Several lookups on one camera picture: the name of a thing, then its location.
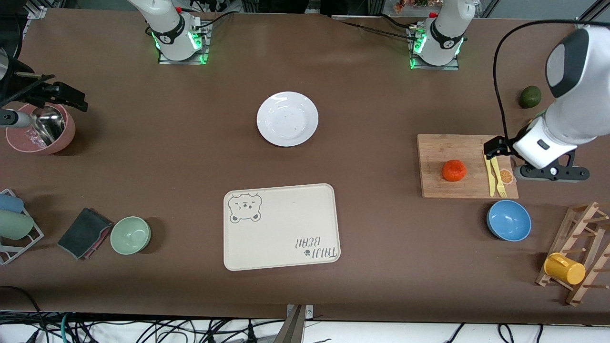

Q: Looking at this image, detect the pale green cup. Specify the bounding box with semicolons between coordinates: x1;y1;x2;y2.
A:
0;210;35;240

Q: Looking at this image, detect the yellow plastic fork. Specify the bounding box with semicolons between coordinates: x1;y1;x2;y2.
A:
491;157;508;198

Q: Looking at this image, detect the pale green bowl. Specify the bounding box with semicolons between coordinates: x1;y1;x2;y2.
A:
110;216;152;255

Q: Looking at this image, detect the pink bowl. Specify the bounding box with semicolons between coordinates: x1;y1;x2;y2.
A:
6;102;76;155

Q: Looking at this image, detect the dark green avocado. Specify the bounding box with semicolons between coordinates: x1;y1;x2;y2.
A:
519;86;542;109

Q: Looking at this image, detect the cream tray with bear print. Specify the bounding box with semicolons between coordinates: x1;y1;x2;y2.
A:
223;183;341;272

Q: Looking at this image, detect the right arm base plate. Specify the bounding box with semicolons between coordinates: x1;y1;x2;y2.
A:
158;20;210;65

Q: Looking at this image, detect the white round plate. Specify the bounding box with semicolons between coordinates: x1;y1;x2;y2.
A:
256;91;319;147

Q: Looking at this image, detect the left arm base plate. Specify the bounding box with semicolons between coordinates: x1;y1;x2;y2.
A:
409;24;461;71

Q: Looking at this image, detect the black base cable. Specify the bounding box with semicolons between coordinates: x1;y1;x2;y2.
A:
334;13;422;40
193;10;235;30

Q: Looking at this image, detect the yellow mug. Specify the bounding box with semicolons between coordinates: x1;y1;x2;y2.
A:
544;252;586;286

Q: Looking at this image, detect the black right base cable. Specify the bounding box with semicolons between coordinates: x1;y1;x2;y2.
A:
193;10;235;30

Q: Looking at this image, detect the dark grey folded cloth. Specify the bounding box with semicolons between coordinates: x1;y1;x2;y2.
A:
57;207;113;261

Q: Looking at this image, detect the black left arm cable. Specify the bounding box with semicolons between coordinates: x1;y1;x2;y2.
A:
493;19;580;141

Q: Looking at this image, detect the white wire cup rack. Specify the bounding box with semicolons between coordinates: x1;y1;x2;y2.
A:
0;188;44;265

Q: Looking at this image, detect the blue bowl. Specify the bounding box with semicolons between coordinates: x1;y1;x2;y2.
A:
487;200;532;242

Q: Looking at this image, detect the light blue cup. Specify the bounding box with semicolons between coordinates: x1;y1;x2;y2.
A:
0;193;24;213

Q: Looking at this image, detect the black left base cable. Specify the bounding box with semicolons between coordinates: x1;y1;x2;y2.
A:
334;13;422;40

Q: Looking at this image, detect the yellow plastic knife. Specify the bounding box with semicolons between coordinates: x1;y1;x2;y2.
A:
484;156;497;197

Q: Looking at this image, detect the bamboo cutting board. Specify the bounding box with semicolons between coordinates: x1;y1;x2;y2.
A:
417;134;519;199

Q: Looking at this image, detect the wooden peg rack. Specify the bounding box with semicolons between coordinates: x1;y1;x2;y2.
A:
535;202;610;306

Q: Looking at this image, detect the metal ladle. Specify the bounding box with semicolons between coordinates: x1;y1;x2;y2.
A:
30;107;66;146

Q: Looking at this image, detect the aluminium mount bracket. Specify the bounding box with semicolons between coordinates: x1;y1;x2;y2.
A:
274;304;315;343

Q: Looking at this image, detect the orange fruit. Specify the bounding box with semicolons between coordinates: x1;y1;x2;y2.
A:
442;160;468;182

